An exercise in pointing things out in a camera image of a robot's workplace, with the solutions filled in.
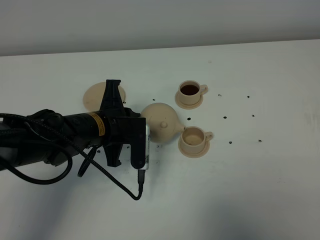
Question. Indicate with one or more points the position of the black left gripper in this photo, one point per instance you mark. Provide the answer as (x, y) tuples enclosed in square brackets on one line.
[(110, 107)]

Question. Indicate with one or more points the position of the brown clay teapot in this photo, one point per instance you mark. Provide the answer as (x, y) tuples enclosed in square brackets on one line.
[(163, 122)]

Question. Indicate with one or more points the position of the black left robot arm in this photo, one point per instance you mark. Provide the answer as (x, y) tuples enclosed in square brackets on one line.
[(85, 130)]

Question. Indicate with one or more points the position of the teapot saucer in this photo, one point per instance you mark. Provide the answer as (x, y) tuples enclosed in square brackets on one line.
[(93, 96)]

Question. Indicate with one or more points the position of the far teacup saucer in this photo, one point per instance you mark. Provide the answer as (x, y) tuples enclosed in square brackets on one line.
[(188, 102)]

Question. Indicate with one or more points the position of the teacup saucer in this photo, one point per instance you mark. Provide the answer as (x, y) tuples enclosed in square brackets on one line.
[(193, 151), (188, 102)]

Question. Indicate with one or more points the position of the near brown teacup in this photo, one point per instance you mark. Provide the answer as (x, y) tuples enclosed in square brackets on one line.
[(194, 135)]

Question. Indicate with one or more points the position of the brown teacup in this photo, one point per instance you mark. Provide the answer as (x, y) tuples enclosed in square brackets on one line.
[(194, 135), (190, 94)]

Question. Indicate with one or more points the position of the far brown teacup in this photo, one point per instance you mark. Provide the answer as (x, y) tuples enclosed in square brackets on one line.
[(190, 94)]

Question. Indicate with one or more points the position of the near teacup saucer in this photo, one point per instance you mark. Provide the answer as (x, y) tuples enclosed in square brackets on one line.
[(193, 151)]

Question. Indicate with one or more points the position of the black left camera bracket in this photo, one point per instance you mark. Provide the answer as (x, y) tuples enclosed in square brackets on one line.
[(132, 131)]

